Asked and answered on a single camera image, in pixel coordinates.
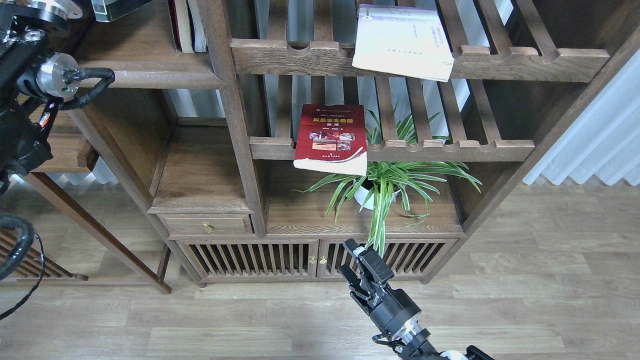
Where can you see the brass drawer knob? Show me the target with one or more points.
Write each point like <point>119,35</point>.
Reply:
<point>207,228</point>

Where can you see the red cover book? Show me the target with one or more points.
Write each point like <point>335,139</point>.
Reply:
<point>332,139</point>

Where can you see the beige upright book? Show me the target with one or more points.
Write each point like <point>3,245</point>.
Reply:
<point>183,26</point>

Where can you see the green grey cover book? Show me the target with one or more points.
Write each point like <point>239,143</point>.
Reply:
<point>110,10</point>

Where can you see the white curtain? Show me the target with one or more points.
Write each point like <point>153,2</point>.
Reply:
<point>604,141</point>

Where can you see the dark red upright book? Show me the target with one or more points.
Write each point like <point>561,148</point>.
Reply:
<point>174,24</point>

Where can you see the white plant pot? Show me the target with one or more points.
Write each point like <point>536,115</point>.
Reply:
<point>369,194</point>

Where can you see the wooden side table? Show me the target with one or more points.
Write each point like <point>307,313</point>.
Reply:
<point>74,154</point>

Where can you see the large wooden bookshelf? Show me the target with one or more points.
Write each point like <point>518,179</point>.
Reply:
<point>209,138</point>

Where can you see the green spider plant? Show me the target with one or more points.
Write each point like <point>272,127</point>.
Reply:
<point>418,176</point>

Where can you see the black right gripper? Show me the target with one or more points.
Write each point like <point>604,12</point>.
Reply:
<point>393,312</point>

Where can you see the white cover book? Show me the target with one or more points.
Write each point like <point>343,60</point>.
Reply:
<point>405,41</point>

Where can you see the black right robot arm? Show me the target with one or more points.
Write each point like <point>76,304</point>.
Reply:
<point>419,347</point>

